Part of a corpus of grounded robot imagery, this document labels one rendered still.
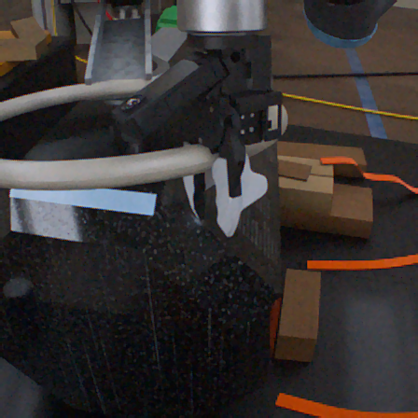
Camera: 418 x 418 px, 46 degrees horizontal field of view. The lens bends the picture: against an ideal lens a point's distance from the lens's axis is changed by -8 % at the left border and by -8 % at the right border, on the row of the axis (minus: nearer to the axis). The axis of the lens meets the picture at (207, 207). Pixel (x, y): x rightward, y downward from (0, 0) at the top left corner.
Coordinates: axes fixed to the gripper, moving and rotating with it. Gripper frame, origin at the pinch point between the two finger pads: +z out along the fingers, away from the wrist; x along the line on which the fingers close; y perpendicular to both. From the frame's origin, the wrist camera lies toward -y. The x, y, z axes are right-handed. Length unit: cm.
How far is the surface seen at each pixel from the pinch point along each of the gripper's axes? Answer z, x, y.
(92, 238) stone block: 18.9, 38.1, 1.1
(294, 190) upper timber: 53, 89, 104
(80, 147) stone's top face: 7, 56, 8
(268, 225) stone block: 27, 35, 41
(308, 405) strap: 88, 27, 54
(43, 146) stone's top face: 7, 62, 1
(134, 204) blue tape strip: 13.5, 35.4, 9.1
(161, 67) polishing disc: -3, 76, 40
